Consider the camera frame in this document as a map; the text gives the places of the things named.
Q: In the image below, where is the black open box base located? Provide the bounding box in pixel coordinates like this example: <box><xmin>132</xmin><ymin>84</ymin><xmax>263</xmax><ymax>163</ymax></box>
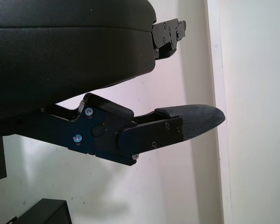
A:
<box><xmin>17</xmin><ymin>198</ymin><xmax>72</xmax><ymax>224</ymax></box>

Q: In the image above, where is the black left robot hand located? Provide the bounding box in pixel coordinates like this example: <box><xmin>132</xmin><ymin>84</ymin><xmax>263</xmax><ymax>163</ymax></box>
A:
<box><xmin>0</xmin><ymin>0</ymin><xmax>226</xmax><ymax>168</ymax></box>

